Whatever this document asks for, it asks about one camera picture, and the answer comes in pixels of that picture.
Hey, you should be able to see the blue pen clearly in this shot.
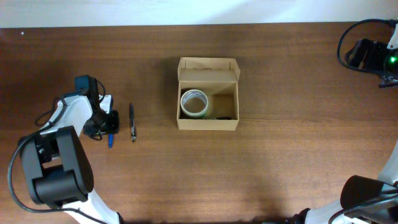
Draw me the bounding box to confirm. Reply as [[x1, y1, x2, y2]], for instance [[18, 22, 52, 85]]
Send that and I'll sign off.
[[108, 134, 114, 149]]

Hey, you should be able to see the black pen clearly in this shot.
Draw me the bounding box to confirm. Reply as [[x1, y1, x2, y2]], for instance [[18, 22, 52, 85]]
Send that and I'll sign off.
[[129, 103, 136, 142]]

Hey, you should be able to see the white masking tape roll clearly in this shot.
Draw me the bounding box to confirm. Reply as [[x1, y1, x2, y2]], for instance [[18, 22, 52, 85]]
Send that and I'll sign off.
[[180, 89, 209, 118]]

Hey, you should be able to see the green tape roll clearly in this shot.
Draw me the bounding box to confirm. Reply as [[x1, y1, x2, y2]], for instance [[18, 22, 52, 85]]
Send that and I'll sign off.
[[199, 109, 211, 119]]

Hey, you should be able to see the black and white marker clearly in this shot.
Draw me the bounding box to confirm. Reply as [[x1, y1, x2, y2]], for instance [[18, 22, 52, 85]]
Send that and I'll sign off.
[[216, 116, 232, 120]]

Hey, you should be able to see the cardboard box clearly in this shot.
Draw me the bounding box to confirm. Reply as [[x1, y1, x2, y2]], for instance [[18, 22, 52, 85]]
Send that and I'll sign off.
[[177, 57, 241, 131]]

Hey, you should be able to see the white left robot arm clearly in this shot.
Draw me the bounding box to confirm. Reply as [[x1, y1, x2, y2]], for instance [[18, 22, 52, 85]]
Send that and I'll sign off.
[[7, 75, 124, 224]]

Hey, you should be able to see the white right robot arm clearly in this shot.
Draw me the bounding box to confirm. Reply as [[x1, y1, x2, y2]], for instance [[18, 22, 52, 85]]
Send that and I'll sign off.
[[284, 19, 397, 224]]

